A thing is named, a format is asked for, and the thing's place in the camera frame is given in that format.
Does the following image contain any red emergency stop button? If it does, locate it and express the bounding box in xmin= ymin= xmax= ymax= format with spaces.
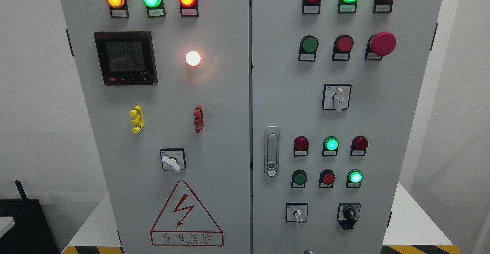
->
xmin=364 ymin=31 xmax=397 ymax=61

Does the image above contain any red push button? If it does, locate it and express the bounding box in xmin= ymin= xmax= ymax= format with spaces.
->
xmin=318 ymin=169 xmax=336 ymax=188
xmin=332 ymin=34 xmax=354 ymax=61

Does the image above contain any green push button lower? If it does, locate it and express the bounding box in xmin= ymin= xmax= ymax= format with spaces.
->
xmin=291 ymin=169 xmax=307 ymax=188

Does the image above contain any green push button upper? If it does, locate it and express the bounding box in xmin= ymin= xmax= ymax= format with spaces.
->
xmin=299 ymin=36 xmax=319 ymax=62

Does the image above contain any silver door handle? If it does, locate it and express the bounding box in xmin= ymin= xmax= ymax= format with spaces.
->
xmin=264 ymin=126 xmax=280 ymax=177

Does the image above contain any red push button lower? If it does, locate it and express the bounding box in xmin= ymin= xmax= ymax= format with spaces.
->
xmin=318 ymin=169 xmax=336 ymax=188

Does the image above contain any red push button upper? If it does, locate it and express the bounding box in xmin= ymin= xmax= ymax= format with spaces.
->
xmin=332 ymin=34 xmax=354 ymax=61

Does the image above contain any green indicator light top left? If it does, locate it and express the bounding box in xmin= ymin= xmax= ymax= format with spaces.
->
xmin=143 ymin=0 xmax=166 ymax=18

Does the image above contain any red electric warning sticker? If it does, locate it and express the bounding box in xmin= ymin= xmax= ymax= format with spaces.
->
xmin=150 ymin=180 xmax=224 ymax=247

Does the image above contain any orange indicator light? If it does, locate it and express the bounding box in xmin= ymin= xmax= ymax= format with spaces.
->
xmin=106 ymin=0 xmax=129 ymax=18

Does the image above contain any white selector switch bottom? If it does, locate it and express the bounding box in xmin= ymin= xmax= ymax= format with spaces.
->
xmin=285 ymin=202 xmax=309 ymax=230

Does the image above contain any red lit indicator light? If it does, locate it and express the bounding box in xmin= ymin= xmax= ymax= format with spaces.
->
xmin=178 ymin=0 xmax=198 ymax=17

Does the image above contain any dark red indicator middle right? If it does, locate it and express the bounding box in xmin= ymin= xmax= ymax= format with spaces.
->
xmin=350 ymin=135 xmax=369 ymax=156

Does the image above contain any black box at left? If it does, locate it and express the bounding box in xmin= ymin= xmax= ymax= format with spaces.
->
xmin=0 ymin=180 xmax=59 ymax=254

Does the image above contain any left door rotary switch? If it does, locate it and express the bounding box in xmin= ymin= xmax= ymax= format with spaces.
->
xmin=160 ymin=148 xmax=186 ymax=173

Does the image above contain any white rotary selector switch upper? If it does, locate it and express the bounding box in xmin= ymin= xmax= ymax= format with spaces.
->
xmin=322 ymin=84 xmax=352 ymax=112

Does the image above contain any black selector switch bottom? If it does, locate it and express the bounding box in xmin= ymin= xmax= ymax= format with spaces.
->
xmin=336 ymin=202 xmax=361 ymax=231

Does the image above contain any black digital power meter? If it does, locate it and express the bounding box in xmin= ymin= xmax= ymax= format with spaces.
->
xmin=93 ymin=31 xmax=158 ymax=86

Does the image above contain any grey left cabinet door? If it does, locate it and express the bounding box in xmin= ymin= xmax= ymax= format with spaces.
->
xmin=61 ymin=0 xmax=250 ymax=254

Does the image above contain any grey cabinet door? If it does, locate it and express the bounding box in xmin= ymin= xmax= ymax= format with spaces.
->
xmin=251 ymin=0 xmax=441 ymax=254
xmin=61 ymin=0 xmax=250 ymax=254

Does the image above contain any green push button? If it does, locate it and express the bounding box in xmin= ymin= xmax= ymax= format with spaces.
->
xmin=299 ymin=36 xmax=319 ymax=62
xmin=291 ymin=169 xmax=307 ymax=188

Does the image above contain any white lit indicator light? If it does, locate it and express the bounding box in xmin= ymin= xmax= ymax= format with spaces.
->
xmin=185 ymin=50 xmax=201 ymax=67

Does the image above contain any grey right cabinet door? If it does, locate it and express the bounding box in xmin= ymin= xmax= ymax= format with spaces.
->
xmin=251 ymin=0 xmax=441 ymax=254

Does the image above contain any dark red indicator middle left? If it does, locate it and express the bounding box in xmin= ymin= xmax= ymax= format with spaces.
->
xmin=293 ymin=136 xmax=309 ymax=157

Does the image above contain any green lit button lower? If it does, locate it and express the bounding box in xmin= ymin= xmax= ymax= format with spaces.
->
xmin=345 ymin=169 xmax=363 ymax=188

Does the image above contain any green lit indicator middle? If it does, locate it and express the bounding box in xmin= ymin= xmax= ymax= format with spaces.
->
xmin=322 ymin=136 xmax=338 ymax=157

